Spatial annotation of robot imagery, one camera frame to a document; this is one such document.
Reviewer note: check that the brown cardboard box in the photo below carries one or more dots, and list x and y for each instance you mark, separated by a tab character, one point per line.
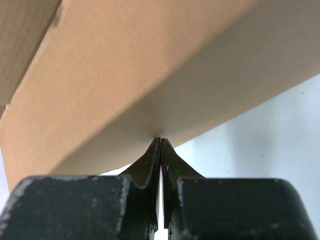
114	74

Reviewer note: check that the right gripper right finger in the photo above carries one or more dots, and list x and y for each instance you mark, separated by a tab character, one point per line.
200	208

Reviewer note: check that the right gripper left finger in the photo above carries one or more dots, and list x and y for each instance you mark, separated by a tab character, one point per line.
83	207

